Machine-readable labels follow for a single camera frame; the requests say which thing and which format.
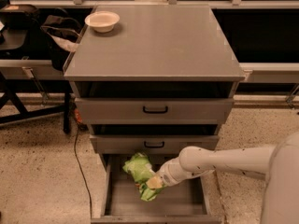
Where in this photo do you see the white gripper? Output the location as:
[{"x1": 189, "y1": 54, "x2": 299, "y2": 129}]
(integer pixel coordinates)
[{"x1": 146, "y1": 158, "x2": 192, "y2": 189}]

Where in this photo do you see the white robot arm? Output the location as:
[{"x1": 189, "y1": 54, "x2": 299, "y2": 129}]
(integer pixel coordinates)
[{"x1": 147, "y1": 133, "x2": 299, "y2": 224}]

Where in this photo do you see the grey open bottom drawer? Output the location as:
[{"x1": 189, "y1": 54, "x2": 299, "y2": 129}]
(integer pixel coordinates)
[{"x1": 91, "y1": 155, "x2": 221, "y2": 224}]

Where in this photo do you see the grey middle drawer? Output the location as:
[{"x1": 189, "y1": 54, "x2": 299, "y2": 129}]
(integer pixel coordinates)
[{"x1": 90, "y1": 124, "x2": 219, "y2": 154}]

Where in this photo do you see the grey top drawer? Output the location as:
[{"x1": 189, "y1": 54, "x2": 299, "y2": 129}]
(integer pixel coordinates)
[{"x1": 74, "y1": 81, "x2": 235, "y2": 125}]

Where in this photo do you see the grey drawer cabinet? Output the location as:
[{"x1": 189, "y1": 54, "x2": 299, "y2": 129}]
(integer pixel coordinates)
[{"x1": 63, "y1": 4, "x2": 247, "y2": 161}]

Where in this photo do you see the black bag on table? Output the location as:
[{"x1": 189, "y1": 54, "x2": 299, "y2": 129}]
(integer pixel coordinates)
[{"x1": 0, "y1": 5, "x2": 39, "y2": 30}]

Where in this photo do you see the black folding table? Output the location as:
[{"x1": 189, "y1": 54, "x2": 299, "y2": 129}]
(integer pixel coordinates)
[{"x1": 0, "y1": 28, "x2": 73, "y2": 134}]

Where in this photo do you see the white bowl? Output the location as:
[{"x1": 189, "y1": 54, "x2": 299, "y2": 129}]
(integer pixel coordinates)
[{"x1": 85, "y1": 11, "x2": 120, "y2": 33}]

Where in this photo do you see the black middle drawer handle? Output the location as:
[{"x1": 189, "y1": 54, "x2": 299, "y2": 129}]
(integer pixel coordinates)
[{"x1": 143, "y1": 141, "x2": 164, "y2": 148}]

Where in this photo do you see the black drawer handle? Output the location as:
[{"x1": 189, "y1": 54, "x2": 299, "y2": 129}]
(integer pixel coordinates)
[
  {"x1": 143, "y1": 141, "x2": 164, "y2": 148},
  {"x1": 142, "y1": 106, "x2": 168, "y2": 114}
]

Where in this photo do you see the black cable on floor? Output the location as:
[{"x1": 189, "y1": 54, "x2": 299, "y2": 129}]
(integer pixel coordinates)
[{"x1": 73, "y1": 124, "x2": 93, "y2": 219}]

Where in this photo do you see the black top drawer handle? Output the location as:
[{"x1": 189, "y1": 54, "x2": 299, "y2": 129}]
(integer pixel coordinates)
[{"x1": 142, "y1": 106, "x2": 168, "y2": 114}]

